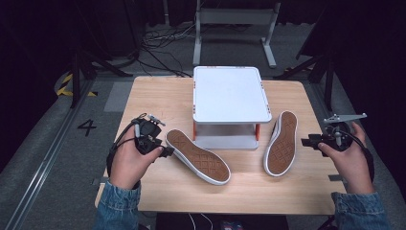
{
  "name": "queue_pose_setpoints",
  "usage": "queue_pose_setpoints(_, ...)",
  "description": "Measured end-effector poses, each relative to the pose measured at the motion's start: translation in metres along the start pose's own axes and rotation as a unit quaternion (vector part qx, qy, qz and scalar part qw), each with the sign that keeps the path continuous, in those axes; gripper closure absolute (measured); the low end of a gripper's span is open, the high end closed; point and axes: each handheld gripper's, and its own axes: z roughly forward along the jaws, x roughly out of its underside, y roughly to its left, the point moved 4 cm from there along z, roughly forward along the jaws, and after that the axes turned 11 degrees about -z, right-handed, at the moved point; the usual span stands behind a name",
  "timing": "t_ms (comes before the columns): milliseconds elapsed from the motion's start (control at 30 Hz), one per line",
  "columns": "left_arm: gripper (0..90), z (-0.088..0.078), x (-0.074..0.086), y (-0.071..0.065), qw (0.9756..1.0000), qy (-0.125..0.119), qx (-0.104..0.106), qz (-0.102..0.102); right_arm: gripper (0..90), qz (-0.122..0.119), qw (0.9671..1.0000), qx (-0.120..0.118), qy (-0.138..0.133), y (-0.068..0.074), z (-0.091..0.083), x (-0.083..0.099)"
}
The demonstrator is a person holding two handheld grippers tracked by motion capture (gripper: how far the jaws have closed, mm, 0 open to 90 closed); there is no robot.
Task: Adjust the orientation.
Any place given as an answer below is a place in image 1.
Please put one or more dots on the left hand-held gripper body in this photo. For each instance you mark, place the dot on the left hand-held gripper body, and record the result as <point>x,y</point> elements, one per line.
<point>148,131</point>

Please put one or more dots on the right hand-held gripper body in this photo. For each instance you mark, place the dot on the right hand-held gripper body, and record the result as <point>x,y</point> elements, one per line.
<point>338,138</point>

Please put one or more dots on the grey metal stand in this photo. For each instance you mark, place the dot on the grey metal stand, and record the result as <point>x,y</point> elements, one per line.
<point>234,16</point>

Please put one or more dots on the person's right hand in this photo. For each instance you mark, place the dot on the person's right hand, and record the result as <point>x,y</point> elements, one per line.
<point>351,163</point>

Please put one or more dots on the yellow black hazard tape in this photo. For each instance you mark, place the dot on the yellow black hazard tape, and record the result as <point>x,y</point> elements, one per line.
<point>63,91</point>

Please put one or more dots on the black canvas sneaker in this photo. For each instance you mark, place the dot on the black canvas sneaker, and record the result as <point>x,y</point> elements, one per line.
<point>281,143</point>
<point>199,157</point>

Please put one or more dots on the person's left hand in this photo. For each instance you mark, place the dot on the person's left hand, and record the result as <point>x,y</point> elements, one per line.
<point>127,166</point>

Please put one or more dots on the white two-tier shoe rack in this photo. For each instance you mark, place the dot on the white two-tier shoe rack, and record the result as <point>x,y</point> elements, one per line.
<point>230,96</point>

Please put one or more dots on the metal floor rail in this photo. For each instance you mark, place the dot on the metal floor rail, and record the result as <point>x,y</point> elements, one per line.
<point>41,166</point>

